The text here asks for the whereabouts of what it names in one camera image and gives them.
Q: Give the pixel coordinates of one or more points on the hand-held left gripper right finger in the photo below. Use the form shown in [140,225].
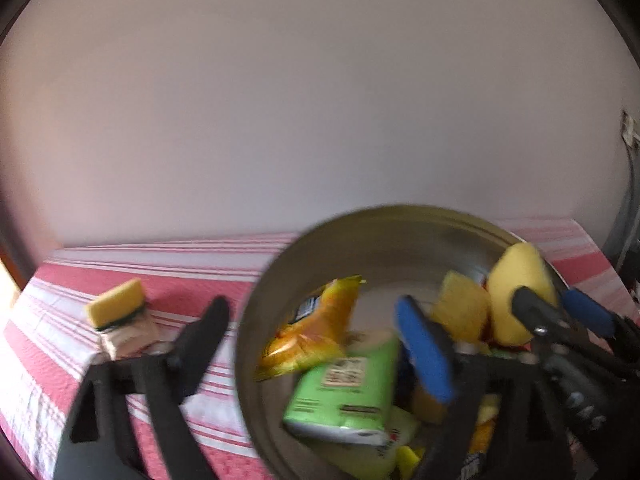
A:
[425,352]

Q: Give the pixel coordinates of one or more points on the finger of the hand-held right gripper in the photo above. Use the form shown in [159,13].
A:
[590,312]
[537,312]

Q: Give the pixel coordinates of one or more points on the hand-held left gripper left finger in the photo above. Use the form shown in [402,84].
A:
[207,335]

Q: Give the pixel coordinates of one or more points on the rounded yellow sponge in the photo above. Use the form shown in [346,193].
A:
[515,270]

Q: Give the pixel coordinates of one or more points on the green tissue pack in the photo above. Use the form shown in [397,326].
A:
[345,390]

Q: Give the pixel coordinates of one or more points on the round metal tin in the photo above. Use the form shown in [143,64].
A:
[380,240]

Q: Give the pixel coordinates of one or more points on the red striped bedsheet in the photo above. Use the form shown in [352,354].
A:
[165,270]

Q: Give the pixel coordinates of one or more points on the beige wrapped packet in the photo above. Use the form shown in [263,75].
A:
[127,337]

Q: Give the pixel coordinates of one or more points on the yellow snack packet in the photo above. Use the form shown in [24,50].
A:
[482,430]

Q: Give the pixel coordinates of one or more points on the yellow and green scouring sponge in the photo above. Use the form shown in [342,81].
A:
[112,305]

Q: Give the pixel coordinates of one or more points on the orange snack packet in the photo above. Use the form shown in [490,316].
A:
[310,340]

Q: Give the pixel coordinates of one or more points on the yellow-green flat packet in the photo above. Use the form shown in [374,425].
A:
[365,460]

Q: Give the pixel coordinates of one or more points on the wall power outlet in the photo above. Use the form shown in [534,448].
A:
[631,127]

